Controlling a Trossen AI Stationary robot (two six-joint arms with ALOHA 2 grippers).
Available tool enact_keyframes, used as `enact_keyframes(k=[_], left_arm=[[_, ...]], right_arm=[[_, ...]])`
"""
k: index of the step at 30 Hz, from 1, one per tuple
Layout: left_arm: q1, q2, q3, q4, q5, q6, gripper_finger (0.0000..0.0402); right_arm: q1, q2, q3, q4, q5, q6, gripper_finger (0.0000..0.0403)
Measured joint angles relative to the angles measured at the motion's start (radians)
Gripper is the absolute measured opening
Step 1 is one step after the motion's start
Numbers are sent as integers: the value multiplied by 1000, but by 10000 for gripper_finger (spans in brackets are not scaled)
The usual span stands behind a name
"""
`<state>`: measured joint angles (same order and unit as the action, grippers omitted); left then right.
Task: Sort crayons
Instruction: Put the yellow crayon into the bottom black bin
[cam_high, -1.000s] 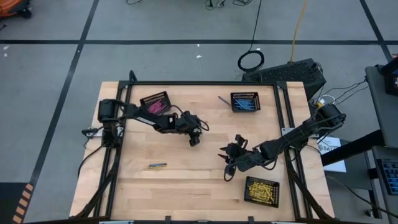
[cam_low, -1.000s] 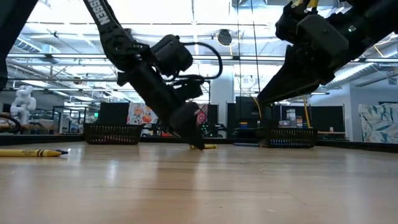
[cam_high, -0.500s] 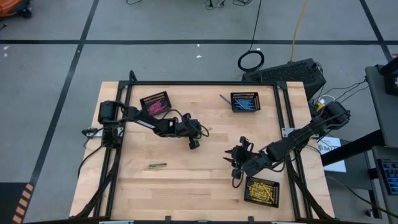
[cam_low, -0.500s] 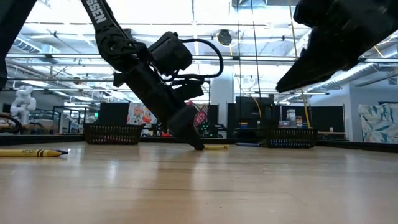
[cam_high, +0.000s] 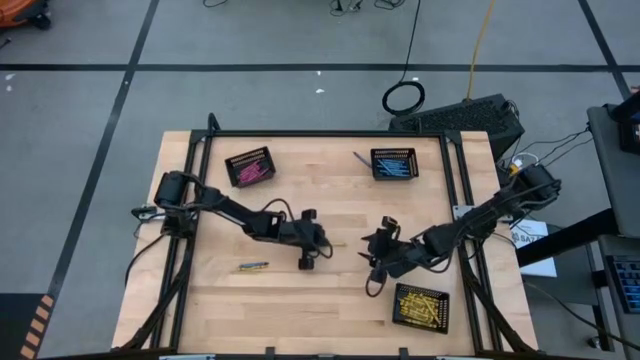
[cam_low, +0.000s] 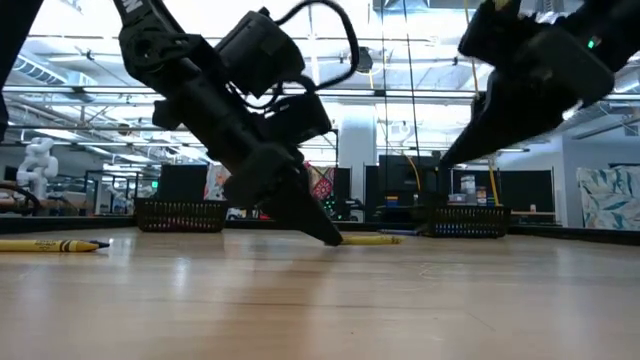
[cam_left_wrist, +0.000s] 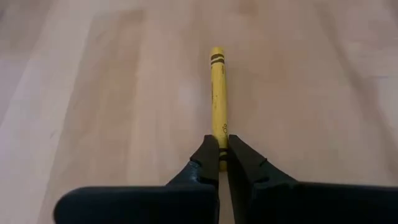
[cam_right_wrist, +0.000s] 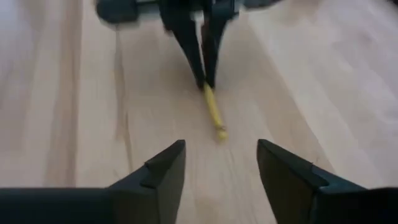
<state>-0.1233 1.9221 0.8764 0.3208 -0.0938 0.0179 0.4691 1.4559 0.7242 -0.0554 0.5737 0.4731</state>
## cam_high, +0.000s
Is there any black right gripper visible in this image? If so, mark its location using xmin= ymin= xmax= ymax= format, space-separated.
xmin=357 ymin=217 xmax=426 ymax=284

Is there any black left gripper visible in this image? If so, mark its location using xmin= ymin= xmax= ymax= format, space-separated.
xmin=277 ymin=208 xmax=334 ymax=272

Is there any black slotted plastic basket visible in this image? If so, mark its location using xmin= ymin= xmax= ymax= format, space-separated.
xmin=390 ymin=282 xmax=451 ymax=336
xmin=370 ymin=147 xmax=420 ymax=182
xmin=223 ymin=145 xmax=277 ymax=189

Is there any black computer case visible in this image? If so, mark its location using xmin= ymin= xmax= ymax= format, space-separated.
xmin=388 ymin=93 xmax=527 ymax=162

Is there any white printed paper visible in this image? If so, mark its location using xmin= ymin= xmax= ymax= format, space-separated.
xmin=510 ymin=218 xmax=558 ymax=279

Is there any dark side desk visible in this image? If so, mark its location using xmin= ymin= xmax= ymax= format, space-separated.
xmin=516 ymin=102 xmax=640 ymax=360

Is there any black keyboard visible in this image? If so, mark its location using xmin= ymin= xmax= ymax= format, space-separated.
xmin=603 ymin=254 xmax=640 ymax=315

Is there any black monitor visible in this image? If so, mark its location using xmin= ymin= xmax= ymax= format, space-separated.
xmin=615 ymin=89 xmax=640 ymax=155

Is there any black orange-striped floor mat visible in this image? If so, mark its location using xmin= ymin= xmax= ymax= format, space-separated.
xmin=0 ymin=292 xmax=57 ymax=360

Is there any orange wheeled machine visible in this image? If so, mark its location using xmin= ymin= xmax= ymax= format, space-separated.
xmin=0 ymin=0 xmax=53 ymax=30

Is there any black aluminium table frame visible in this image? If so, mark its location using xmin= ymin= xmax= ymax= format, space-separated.
xmin=119 ymin=112 xmax=539 ymax=360

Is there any black coiled cable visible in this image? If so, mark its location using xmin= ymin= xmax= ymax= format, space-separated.
xmin=381 ymin=0 xmax=427 ymax=117

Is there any white cable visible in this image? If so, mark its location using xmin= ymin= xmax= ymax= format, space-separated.
xmin=509 ymin=151 xmax=542 ymax=174

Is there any yellow power cable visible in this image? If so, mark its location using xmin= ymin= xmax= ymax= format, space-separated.
xmin=465 ymin=0 xmax=497 ymax=101

